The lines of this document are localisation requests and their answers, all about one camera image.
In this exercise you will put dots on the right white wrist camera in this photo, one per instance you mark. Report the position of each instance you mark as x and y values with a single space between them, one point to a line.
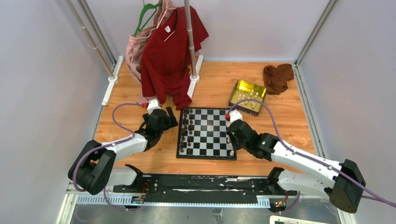
235 116

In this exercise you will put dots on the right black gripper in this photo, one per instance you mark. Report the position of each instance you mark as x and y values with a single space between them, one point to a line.
235 146

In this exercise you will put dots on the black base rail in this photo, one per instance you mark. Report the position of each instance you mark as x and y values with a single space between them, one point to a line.
200 189

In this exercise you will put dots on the metal clothes rack pole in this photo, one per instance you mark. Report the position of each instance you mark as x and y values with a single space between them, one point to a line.
190 31

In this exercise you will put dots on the red t-shirt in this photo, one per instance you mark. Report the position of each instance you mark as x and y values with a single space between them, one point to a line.
165 60

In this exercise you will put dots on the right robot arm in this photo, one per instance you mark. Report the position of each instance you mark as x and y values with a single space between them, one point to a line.
339 182

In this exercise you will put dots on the white rack base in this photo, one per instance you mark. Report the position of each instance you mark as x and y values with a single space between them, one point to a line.
195 77

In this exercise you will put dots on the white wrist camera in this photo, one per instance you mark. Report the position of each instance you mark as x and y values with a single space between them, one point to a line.
235 116
152 105

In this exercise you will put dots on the green clothes hanger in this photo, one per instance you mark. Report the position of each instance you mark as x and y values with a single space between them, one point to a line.
147 13

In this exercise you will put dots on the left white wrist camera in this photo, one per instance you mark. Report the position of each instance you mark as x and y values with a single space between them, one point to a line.
152 105

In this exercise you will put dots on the gold metal tin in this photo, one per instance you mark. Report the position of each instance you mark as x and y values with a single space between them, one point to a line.
243 90

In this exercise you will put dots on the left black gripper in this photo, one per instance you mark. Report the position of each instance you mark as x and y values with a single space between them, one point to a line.
170 122

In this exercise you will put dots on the brown crumpled cloth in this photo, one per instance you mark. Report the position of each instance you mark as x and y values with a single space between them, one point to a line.
276 78

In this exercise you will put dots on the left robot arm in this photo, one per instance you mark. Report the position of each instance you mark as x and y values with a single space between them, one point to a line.
94 169

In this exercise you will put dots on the black white chessboard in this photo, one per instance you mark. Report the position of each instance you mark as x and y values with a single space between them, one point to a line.
202 134

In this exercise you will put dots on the pink garment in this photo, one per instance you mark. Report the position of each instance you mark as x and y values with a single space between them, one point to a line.
137 42

